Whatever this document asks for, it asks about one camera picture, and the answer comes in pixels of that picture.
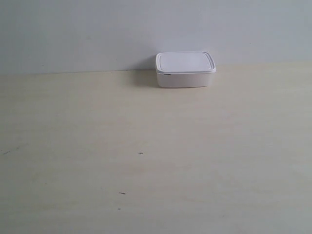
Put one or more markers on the white lidded plastic container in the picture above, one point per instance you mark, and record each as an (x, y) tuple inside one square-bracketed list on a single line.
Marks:
[(184, 69)]

